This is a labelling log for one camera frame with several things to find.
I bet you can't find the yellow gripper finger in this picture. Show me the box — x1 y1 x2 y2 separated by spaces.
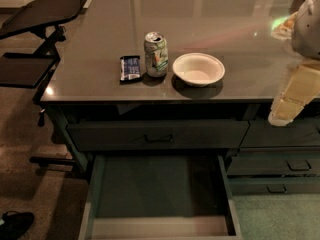
268 63 320 127

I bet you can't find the green 7up soda can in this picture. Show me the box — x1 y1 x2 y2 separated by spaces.
144 32 168 78

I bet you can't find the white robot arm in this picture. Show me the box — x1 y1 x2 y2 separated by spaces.
268 0 320 126

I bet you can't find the top right drawer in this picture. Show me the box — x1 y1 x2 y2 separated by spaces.
241 119 320 148

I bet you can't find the bottom right drawer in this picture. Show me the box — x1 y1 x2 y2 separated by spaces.
229 177 320 195

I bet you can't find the open middle drawer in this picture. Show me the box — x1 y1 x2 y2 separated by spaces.
78 155 243 240

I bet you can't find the closed top drawer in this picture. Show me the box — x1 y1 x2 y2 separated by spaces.
67 119 249 152

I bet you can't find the white paper bowl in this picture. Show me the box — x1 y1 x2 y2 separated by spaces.
172 53 225 87

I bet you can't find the dark blue snack packet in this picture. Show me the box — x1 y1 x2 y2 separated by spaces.
120 55 141 82

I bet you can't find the black shoe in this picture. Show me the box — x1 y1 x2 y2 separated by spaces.
0 212 34 240

